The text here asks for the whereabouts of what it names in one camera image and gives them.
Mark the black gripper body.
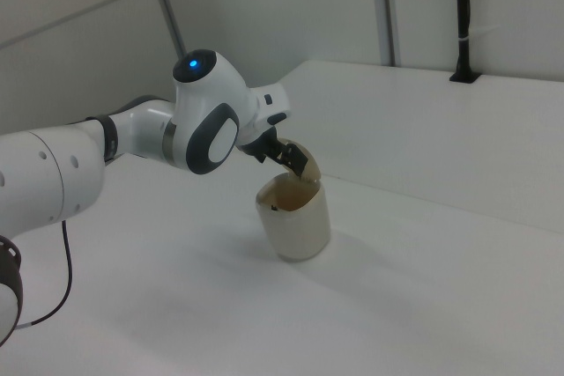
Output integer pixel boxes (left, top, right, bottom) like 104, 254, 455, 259
240, 126, 280, 165

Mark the small cream lidded bin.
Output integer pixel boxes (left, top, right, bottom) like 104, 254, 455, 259
255, 139, 332, 263

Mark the white zip tie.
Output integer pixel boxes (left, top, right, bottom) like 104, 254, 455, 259
456, 25, 501, 45

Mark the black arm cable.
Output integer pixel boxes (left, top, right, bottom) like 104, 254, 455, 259
14, 217, 74, 333

